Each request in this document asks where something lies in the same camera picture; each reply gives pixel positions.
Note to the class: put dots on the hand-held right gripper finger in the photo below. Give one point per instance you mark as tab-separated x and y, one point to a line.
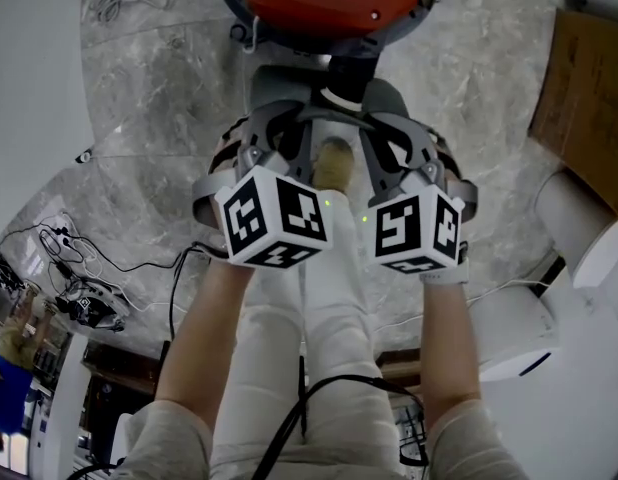
414	135
379	168

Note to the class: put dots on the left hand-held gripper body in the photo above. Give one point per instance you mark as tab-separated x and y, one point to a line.
269	218

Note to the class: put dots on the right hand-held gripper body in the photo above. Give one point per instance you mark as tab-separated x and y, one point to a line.
414	228

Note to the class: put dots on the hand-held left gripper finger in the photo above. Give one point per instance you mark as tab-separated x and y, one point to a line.
301	148
259	118

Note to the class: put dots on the person's left forearm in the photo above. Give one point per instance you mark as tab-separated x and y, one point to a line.
204	328

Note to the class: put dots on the person's right forearm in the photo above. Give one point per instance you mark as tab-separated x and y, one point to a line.
449	343

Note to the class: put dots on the person's right hand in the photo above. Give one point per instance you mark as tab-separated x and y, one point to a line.
448	163

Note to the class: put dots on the person's left hand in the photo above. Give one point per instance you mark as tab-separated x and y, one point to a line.
224	153

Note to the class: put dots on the person's tan shoe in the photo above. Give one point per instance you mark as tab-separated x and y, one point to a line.
333	165

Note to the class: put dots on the red vacuum cleaner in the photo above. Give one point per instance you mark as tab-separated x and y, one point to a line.
329	3

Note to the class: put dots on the person's white trousers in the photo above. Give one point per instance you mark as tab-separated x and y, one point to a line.
334	343

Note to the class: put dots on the closed brown cardboard box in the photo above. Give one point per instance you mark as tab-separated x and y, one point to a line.
584	98

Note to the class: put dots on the spare hand-held gripper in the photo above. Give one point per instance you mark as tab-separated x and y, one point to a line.
89	308

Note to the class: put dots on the white power strip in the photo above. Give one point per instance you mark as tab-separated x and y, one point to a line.
56	224

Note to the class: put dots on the white bathtub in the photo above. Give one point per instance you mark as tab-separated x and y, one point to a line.
34	68

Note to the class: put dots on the person's light grey shirt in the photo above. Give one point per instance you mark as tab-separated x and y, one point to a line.
164	443

